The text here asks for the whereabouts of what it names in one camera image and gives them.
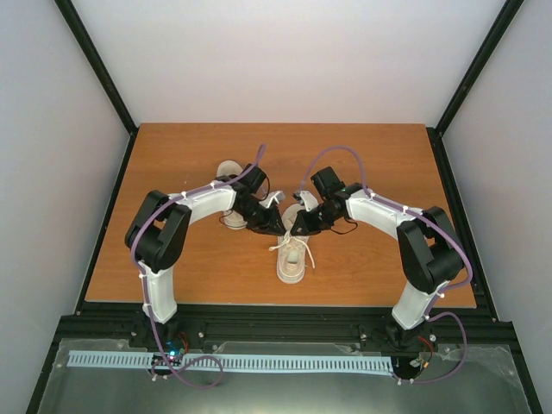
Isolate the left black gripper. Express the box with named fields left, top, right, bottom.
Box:
left=235, top=199, right=287, bottom=237

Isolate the white lace sneaker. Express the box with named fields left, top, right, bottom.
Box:
left=268, top=204, right=316, bottom=284
left=215, top=160, right=249, bottom=231

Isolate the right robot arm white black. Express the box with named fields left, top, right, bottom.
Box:
left=291, top=166, right=471, bottom=330

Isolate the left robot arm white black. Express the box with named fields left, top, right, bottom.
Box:
left=124, top=164, right=285, bottom=348

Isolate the green lit circuit board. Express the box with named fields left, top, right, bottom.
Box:
left=166, top=332, right=190, bottom=367

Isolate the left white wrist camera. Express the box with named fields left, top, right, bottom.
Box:
left=260, top=191, right=285, bottom=209

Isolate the black aluminium frame rail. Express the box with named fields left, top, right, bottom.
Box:
left=53, top=303, right=520, bottom=355

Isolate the light blue cable duct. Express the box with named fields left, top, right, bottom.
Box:
left=66, top=350, right=393, bottom=376

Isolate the left black frame post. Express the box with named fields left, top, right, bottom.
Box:
left=53, top=0, right=139, bottom=137

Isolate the black frame post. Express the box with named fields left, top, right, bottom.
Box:
left=433, top=0, right=525, bottom=135
left=53, top=0, right=139, bottom=137

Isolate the right black frame post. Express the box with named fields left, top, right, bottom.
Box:
left=433, top=0, right=525, bottom=135

